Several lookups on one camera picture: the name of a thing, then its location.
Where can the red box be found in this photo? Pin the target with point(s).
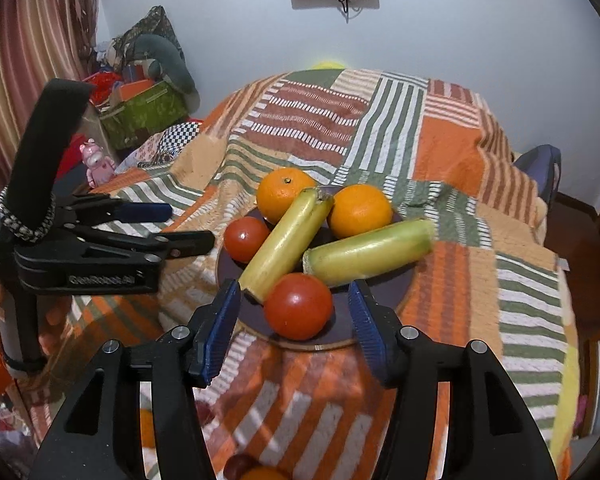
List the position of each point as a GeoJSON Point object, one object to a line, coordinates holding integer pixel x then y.
{"type": "Point", "coordinates": [75, 165]}

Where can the person's left hand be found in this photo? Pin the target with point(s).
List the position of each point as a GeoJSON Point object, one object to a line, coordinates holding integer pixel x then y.
{"type": "Point", "coordinates": [56, 317]}

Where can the purple plate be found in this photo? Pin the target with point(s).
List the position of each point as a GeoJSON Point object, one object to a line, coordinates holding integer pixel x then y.
{"type": "Point", "coordinates": [390, 287]}

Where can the yellow-green banana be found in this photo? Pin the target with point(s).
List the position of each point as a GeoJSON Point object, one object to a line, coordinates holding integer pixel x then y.
{"type": "Point", "coordinates": [370, 255]}
{"type": "Point", "coordinates": [285, 247]}

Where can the green storage box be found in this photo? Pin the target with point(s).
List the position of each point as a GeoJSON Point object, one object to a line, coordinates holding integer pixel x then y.
{"type": "Point", "coordinates": [145, 110]}

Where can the red bag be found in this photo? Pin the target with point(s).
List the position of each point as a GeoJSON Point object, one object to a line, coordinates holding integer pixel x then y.
{"type": "Point", "coordinates": [102, 82]}

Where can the large orange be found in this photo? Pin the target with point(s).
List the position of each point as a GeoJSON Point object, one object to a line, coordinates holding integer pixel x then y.
{"type": "Point", "coordinates": [285, 195]}
{"type": "Point", "coordinates": [360, 210]}

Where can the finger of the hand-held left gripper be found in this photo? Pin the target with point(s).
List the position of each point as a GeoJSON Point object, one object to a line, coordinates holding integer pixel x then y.
{"type": "Point", "coordinates": [190, 243]}
{"type": "Point", "coordinates": [145, 211]}

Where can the grey plush toy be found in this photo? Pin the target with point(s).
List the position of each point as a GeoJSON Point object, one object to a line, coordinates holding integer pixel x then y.
{"type": "Point", "coordinates": [172, 60]}

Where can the dark purple plum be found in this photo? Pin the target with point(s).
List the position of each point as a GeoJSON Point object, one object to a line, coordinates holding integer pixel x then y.
{"type": "Point", "coordinates": [238, 466]}

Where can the striped red curtain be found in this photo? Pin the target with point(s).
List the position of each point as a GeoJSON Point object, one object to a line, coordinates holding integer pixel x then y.
{"type": "Point", "coordinates": [30, 35]}

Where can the pink toy figure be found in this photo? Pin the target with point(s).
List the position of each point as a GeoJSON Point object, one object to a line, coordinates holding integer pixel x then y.
{"type": "Point", "coordinates": [97, 165]}

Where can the blue chair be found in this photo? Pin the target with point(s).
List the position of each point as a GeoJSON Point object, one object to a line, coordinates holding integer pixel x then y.
{"type": "Point", "coordinates": [540, 170]}

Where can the orange box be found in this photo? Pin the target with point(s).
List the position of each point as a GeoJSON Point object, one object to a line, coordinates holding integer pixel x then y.
{"type": "Point", "coordinates": [135, 87]}

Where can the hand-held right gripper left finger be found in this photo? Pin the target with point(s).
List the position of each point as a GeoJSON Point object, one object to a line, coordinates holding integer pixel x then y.
{"type": "Point", "coordinates": [222, 330]}

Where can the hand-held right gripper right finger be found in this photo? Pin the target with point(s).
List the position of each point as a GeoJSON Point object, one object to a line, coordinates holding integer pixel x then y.
{"type": "Point", "coordinates": [367, 330]}

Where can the dark patterned pillow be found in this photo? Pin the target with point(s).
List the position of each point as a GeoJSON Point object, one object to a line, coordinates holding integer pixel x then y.
{"type": "Point", "coordinates": [152, 22]}

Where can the floral bedsheet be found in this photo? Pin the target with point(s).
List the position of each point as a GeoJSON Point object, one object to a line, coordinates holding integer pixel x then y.
{"type": "Point", "coordinates": [145, 152]}

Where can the red tomato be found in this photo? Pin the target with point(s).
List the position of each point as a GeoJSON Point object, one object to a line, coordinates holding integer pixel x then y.
{"type": "Point", "coordinates": [298, 306]}
{"type": "Point", "coordinates": [246, 239]}

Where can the striped patchwork blanket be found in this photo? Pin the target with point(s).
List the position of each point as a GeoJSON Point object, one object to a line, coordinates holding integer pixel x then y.
{"type": "Point", "coordinates": [430, 310]}

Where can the yellow chair back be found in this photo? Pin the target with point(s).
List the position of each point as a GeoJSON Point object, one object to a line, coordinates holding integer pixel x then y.
{"type": "Point", "coordinates": [327, 65]}

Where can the checkered cloth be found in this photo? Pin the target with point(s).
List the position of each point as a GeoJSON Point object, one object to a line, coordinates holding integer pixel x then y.
{"type": "Point", "coordinates": [180, 135]}

